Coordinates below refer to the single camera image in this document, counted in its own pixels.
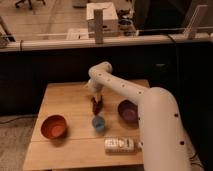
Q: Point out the grey upright post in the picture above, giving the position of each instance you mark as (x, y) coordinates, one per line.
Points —
(98, 23)

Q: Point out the dark bowl on counter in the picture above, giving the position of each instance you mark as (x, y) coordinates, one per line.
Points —
(124, 24)

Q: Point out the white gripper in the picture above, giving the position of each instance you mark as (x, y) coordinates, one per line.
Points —
(95, 88)

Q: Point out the purple bowl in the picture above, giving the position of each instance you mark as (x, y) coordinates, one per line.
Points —
(128, 111)

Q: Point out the red bowl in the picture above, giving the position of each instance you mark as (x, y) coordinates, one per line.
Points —
(54, 127)

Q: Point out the dark red grape bunch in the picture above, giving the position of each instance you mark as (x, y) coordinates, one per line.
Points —
(96, 106)

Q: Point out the white angled bracket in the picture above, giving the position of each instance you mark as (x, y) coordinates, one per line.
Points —
(191, 29)

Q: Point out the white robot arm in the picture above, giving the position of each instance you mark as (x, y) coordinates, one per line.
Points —
(161, 133)

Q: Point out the white plastic bottle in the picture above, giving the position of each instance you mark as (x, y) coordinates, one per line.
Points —
(121, 145)

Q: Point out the black office chair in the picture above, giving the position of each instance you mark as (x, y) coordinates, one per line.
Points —
(29, 3)

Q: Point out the white cardboard box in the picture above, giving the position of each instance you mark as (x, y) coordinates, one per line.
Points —
(110, 17)

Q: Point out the small blue cup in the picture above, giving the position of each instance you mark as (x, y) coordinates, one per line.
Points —
(98, 123)

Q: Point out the wooden table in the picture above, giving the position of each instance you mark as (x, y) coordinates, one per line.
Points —
(81, 147)

